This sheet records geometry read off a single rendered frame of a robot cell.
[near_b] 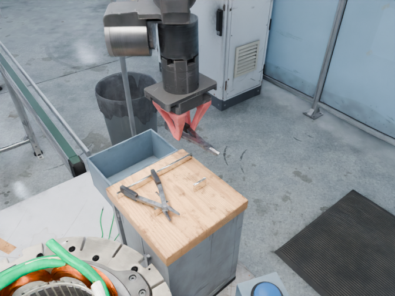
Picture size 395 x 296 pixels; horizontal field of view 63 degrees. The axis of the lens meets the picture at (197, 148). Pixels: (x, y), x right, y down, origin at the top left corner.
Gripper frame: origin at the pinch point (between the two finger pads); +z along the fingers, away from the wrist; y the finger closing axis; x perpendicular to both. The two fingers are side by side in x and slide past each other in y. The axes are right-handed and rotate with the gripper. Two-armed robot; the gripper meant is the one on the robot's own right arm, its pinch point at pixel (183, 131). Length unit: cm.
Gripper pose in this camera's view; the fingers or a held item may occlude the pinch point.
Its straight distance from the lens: 57.1
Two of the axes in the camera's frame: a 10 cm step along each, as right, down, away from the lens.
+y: -7.6, 4.3, -4.9
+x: 6.5, 4.8, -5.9
